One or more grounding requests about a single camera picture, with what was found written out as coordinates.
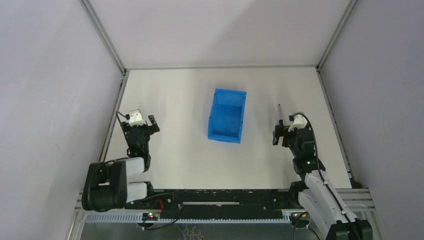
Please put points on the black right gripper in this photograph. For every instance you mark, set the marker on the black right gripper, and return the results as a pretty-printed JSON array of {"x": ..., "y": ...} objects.
[{"x": 287, "y": 134}]

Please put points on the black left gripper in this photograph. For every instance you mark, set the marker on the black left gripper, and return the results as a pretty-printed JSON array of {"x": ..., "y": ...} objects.
[{"x": 140, "y": 129}]

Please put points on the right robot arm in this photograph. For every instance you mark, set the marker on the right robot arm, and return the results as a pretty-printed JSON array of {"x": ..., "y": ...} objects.
[{"x": 332, "y": 218}]

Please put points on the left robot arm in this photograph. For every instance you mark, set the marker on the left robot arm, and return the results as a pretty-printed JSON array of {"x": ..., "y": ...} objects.
[{"x": 106, "y": 186}]

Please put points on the blue plastic storage bin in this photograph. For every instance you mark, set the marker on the blue plastic storage bin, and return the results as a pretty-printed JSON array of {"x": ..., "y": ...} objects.
[{"x": 225, "y": 123}]

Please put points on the small circuit board with leds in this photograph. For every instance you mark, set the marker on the small circuit board with leds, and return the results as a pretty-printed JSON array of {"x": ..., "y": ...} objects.
[{"x": 150, "y": 216}]

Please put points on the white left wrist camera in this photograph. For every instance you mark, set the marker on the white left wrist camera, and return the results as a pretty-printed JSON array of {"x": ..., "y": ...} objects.
[{"x": 136, "y": 118}]

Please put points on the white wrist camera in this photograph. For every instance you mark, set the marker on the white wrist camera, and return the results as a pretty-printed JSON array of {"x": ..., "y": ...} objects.
[
  {"x": 298, "y": 121},
  {"x": 136, "y": 118}
]

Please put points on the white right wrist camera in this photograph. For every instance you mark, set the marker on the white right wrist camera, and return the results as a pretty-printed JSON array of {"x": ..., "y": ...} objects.
[{"x": 298, "y": 121}]

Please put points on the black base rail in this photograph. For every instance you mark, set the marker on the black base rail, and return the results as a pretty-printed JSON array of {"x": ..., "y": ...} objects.
[{"x": 220, "y": 204}]

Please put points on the aluminium frame profile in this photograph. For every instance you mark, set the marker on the aluminium frame profile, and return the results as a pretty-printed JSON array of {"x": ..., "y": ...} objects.
[{"x": 135, "y": 216}]

